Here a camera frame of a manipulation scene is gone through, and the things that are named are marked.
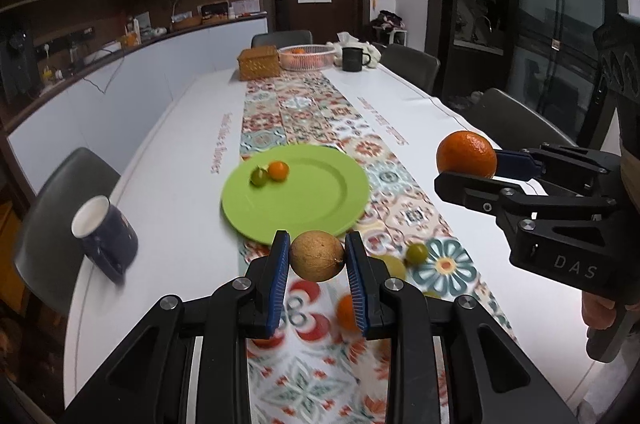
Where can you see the green plate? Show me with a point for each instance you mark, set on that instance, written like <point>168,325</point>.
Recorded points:
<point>325,190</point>

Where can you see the orange mandarin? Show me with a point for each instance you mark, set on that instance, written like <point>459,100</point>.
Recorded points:
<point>345,314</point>
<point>468,153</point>
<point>278,171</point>
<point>268,343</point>

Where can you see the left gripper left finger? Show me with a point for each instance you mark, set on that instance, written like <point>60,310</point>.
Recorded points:
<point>200,343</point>

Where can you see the large yellow-green pear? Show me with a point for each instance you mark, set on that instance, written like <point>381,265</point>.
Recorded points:
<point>388,266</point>

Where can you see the white tissue cloth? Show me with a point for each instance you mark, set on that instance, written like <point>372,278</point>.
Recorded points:
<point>345,39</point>

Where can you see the small green lime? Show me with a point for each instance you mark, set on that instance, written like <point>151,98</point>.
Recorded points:
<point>416,254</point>
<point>259,177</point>

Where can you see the clear fruit bowl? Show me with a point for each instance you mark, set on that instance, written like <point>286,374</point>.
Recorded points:
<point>305,58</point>

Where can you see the grey chair near right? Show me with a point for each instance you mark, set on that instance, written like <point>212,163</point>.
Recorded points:
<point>511,124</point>

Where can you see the dark blue mug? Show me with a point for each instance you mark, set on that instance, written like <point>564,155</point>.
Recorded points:
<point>106,236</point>

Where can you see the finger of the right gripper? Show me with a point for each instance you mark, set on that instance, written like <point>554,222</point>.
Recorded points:
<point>484,195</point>
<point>518,165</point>

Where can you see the brown kiwi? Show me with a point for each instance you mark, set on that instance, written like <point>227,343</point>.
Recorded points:
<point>316,256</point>

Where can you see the person right hand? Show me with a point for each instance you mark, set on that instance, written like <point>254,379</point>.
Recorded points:
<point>597,312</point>

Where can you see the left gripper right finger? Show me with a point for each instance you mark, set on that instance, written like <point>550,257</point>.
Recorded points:
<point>489,378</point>

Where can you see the grey chair far right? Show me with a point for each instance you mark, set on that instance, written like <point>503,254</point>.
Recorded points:
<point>414,66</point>

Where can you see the grey chair near left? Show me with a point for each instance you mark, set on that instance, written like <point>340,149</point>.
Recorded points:
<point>47,256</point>

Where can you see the grey chair table head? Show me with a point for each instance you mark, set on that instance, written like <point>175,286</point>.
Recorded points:
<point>282,39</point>

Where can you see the wicker basket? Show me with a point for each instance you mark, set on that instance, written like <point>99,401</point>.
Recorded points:
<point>258,63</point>

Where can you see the grey chair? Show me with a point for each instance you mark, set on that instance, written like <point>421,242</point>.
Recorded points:
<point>414,66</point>
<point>511,124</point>
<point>47,256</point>

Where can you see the black coffee machine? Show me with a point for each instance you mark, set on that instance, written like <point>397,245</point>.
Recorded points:
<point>19,70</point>

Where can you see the patterned table runner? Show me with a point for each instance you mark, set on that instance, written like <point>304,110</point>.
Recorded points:
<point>322,373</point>

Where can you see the black mug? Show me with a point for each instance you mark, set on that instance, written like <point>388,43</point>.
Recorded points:
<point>354,59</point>

